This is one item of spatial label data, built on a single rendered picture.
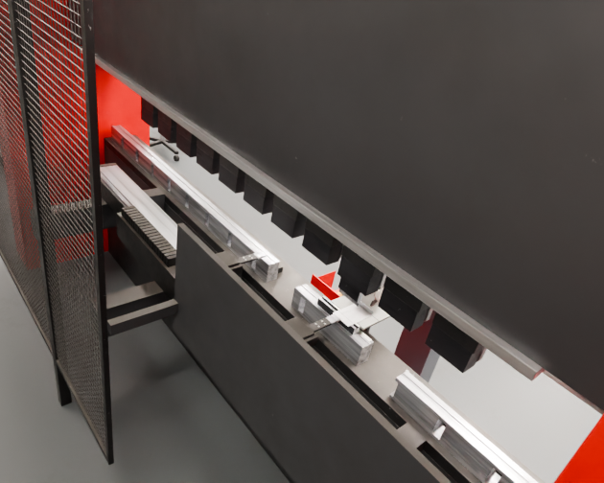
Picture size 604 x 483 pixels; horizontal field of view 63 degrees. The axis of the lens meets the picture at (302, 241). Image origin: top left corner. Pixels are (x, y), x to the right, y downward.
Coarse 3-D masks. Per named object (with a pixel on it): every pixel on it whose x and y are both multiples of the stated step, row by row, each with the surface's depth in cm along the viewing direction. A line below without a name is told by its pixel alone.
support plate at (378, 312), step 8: (344, 296) 195; (368, 296) 198; (336, 304) 190; (344, 304) 191; (352, 304) 192; (368, 304) 194; (376, 304) 195; (376, 312) 190; (384, 312) 191; (368, 320) 185; (376, 320) 186; (360, 328) 182
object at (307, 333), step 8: (288, 320) 174; (296, 320) 173; (320, 320) 180; (328, 320) 181; (336, 320) 181; (296, 328) 170; (304, 328) 170; (312, 328) 176; (320, 328) 176; (304, 336) 167; (312, 336) 169; (312, 344) 170
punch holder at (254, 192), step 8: (248, 176) 205; (248, 184) 206; (256, 184) 202; (248, 192) 208; (256, 192) 203; (264, 192) 199; (248, 200) 209; (256, 200) 205; (264, 200) 201; (272, 200) 204; (256, 208) 206; (264, 208) 203
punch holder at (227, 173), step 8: (224, 160) 217; (224, 168) 218; (232, 168) 213; (224, 176) 220; (232, 176) 215; (240, 176) 213; (224, 184) 221; (232, 184) 216; (240, 184) 215; (240, 192) 217
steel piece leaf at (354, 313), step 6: (348, 306) 190; (354, 306) 191; (360, 306) 191; (366, 306) 189; (342, 312) 186; (348, 312) 187; (354, 312) 187; (360, 312) 188; (366, 312) 189; (372, 312) 187; (348, 318) 184; (354, 318) 184; (360, 318) 185
